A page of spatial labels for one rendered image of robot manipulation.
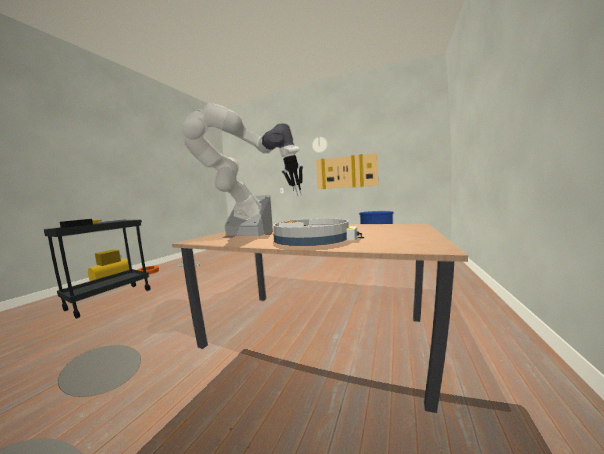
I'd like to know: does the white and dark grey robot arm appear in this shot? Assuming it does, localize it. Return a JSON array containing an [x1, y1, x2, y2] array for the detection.
[[182, 103, 299, 221]]

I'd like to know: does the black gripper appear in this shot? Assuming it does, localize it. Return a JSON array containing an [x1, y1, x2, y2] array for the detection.
[[282, 155, 303, 197]]

